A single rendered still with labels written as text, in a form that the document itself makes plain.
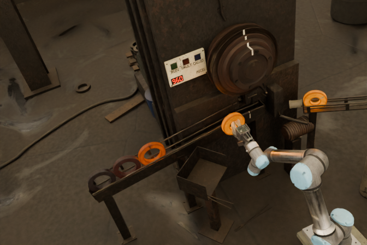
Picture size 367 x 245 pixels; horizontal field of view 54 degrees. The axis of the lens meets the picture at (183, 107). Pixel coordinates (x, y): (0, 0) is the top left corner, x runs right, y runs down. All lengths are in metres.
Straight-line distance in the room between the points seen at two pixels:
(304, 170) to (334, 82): 2.24
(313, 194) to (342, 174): 1.19
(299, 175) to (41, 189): 2.39
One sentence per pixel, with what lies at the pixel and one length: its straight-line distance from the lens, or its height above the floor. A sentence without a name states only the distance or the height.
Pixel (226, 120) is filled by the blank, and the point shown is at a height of 0.88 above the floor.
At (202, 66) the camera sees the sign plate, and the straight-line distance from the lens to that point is 2.28.
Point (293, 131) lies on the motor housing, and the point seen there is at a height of 0.51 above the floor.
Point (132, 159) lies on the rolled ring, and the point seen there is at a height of 0.72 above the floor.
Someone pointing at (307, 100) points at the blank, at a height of 0.71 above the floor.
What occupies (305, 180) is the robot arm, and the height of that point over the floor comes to 0.92.
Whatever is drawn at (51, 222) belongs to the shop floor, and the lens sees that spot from 3.25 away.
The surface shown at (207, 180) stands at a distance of 2.28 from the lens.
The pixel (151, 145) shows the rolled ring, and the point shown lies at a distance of 2.33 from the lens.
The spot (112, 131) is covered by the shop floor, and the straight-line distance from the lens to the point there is 3.74.
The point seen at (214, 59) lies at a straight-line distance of 2.13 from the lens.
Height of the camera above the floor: 2.37
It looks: 39 degrees down
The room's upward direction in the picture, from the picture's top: 12 degrees counter-clockwise
